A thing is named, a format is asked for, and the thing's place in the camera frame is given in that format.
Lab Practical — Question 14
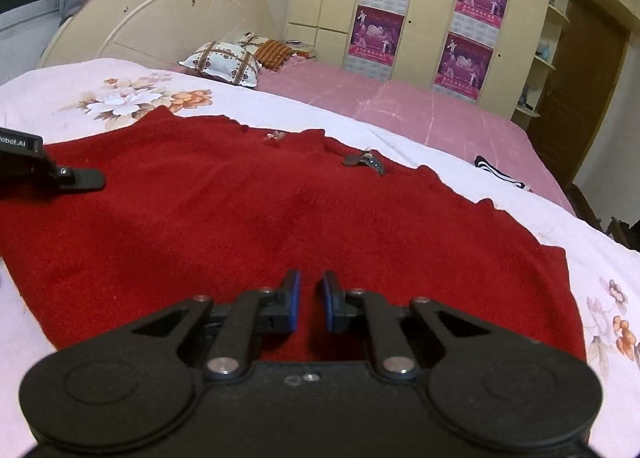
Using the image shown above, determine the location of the cream wardrobe with doors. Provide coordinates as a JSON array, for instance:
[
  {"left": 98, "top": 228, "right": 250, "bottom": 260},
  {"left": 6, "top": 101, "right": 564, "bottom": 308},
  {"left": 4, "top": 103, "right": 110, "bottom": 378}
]
[{"left": 286, "top": 0, "right": 549, "bottom": 118}]

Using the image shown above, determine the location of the white patterned pillow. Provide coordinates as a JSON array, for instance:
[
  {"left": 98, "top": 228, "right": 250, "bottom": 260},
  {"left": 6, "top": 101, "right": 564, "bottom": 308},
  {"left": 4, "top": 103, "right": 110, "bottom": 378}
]
[{"left": 178, "top": 42, "right": 260, "bottom": 88}]

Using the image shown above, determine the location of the purple poster lower right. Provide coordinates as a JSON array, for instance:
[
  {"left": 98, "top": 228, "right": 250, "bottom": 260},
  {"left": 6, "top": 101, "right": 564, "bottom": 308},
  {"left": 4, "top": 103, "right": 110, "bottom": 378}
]
[{"left": 434, "top": 32, "right": 494, "bottom": 102}]

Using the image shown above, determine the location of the cream open shelf unit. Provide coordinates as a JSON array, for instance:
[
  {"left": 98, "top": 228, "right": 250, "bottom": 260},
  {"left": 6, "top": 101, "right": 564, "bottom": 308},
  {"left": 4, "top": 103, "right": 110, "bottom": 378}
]
[{"left": 512, "top": 0, "right": 570, "bottom": 131}]

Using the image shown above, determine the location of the brown wooden door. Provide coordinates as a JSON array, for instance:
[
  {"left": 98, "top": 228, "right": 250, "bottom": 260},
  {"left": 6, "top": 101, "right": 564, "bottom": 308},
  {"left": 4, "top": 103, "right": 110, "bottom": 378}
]
[{"left": 526, "top": 0, "right": 629, "bottom": 188}]

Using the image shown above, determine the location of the cream arched headboard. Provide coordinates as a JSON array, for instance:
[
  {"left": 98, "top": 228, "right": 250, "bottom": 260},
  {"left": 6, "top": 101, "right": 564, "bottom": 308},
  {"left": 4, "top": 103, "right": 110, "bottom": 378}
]
[{"left": 38, "top": 0, "right": 279, "bottom": 70}]

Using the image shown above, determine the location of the red knitted sweater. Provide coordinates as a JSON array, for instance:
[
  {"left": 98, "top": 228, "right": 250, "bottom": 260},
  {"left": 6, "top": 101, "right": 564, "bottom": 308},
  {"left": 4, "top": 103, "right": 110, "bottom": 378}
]
[{"left": 1, "top": 108, "right": 586, "bottom": 360}]

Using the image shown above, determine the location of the purple poster lower left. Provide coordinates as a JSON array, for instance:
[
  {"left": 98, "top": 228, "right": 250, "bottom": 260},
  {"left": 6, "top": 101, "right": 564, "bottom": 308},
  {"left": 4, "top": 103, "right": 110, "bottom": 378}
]
[{"left": 347, "top": 5, "right": 405, "bottom": 68}]

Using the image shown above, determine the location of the pink bed sheet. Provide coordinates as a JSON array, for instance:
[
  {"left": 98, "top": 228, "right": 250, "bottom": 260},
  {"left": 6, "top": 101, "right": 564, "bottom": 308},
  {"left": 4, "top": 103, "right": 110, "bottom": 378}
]
[{"left": 257, "top": 57, "right": 573, "bottom": 212}]

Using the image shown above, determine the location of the black white striped garment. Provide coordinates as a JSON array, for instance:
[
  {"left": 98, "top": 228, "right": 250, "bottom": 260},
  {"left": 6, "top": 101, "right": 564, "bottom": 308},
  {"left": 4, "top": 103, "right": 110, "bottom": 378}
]
[{"left": 473, "top": 155, "right": 530, "bottom": 191}]

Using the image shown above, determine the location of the white floral quilt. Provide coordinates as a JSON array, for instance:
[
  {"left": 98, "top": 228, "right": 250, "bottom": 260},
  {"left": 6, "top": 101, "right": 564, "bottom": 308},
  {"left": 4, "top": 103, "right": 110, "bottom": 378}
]
[{"left": 1, "top": 59, "right": 639, "bottom": 457}]

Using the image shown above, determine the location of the orange checked pillow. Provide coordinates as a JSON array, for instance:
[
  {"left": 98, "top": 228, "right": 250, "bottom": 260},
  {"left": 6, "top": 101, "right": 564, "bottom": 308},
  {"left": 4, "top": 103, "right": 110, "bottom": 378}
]
[{"left": 254, "top": 40, "right": 297, "bottom": 71}]

